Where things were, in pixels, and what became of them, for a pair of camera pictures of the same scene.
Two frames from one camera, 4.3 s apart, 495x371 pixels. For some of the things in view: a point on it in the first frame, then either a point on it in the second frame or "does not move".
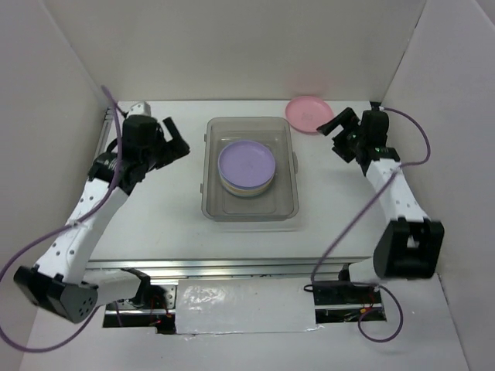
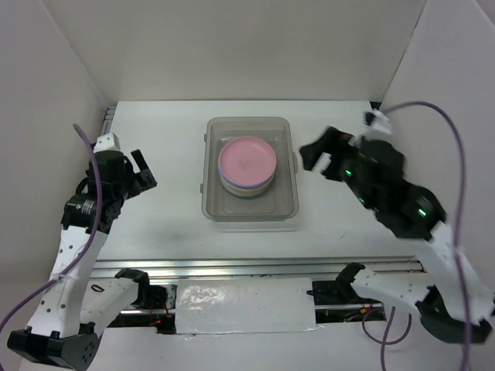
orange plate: (247, 193) does not move
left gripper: (177, 148) -> (145, 181)
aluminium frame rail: (229, 267) does not move
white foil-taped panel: (231, 305) does not move
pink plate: (305, 114) -> (247, 161)
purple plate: (246, 188) does not move
